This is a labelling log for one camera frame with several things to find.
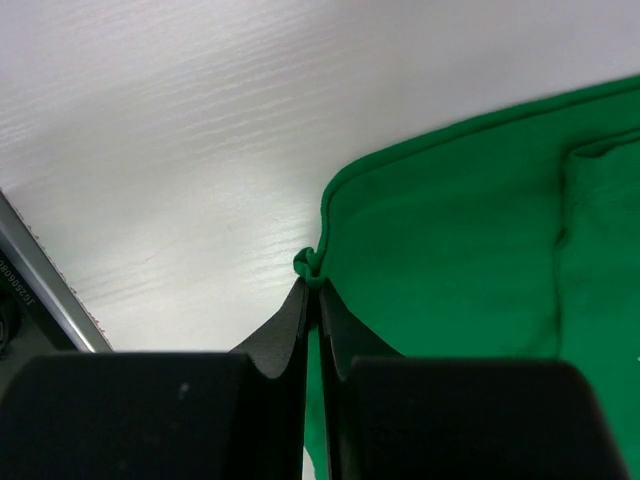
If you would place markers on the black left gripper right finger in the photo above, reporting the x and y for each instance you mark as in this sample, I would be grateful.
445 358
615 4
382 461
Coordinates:
388 416

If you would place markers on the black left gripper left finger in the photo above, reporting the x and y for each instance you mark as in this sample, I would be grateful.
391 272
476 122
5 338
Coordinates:
171 415

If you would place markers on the green t shirt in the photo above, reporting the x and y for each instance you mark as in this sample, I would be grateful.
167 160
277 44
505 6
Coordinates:
515 233

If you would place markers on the aluminium mounting rail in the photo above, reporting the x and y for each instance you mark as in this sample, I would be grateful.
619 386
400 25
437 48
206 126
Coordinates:
41 290

